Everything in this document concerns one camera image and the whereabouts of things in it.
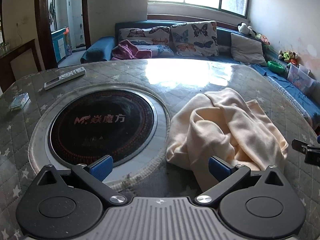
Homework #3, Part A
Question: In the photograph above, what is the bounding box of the white remote control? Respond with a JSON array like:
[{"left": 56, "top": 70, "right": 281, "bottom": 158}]
[{"left": 43, "top": 67, "right": 86, "bottom": 90}]

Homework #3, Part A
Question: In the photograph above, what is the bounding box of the blue cabinet in doorway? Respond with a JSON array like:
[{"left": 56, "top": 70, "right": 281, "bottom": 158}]
[{"left": 51, "top": 27, "right": 68, "bottom": 63}]

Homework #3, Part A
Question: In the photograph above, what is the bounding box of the left butterfly print pillow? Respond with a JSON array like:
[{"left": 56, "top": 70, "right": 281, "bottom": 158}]
[{"left": 118, "top": 26, "right": 175, "bottom": 58}]

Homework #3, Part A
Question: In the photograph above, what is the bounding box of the grey plain cushion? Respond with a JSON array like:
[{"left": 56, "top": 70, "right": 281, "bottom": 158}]
[{"left": 231, "top": 33, "right": 267, "bottom": 66}]

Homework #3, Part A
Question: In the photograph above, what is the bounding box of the colourful plush toy pile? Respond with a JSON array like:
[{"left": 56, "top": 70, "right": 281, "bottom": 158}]
[{"left": 278, "top": 50, "right": 299, "bottom": 66}]

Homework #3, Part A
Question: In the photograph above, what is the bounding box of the green plastic bowl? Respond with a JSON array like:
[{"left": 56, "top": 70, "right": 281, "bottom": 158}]
[{"left": 267, "top": 61, "right": 285, "bottom": 74}]

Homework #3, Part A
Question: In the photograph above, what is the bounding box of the butterfly print pillow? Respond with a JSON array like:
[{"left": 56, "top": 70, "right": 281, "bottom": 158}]
[
  {"left": 118, "top": 26, "right": 175, "bottom": 58},
  {"left": 170, "top": 21, "right": 219, "bottom": 57}
]

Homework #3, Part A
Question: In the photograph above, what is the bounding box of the clear plastic storage box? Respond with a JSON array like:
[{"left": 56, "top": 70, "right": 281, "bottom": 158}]
[{"left": 287, "top": 63, "right": 317, "bottom": 96}]

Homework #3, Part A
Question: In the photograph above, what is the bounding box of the dark wooden door frame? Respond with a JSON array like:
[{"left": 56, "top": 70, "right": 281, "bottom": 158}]
[{"left": 34, "top": 0, "right": 91, "bottom": 70}]

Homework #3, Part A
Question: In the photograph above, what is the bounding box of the round black induction cooktop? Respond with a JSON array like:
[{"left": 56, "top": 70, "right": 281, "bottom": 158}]
[{"left": 48, "top": 89, "right": 158, "bottom": 167}]

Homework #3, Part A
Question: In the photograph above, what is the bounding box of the right butterfly print pillow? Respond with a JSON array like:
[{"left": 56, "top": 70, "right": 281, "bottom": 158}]
[{"left": 170, "top": 21, "right": 219, "bottom": 57}]

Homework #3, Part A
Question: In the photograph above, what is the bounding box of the small blue card box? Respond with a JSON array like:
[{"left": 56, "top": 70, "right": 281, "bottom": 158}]
[{"left": 9, "top": 93, "right": 29, "bottom": 111}]

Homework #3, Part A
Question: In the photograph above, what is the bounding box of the blue corner sofa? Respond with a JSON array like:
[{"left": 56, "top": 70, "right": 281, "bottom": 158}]
[{"left": 80, "top": 21, "right": 319, "bottom": 128}]

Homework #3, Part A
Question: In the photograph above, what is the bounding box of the panda plush toy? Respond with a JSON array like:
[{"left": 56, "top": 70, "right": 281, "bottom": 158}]
[{"left": 238, "top": 22, "right": 257, "bottom": 37}]

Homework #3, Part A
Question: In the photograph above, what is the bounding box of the cream knit garment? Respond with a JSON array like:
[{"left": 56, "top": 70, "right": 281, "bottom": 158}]
[{"left": 166, "top": 88, "right": 289, "bottom": 191}]

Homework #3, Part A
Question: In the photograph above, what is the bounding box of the pink crumpled garment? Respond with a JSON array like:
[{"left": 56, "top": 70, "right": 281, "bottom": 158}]
[{"left": 111, "top": 40, "right": 152, "bottom": 60}]

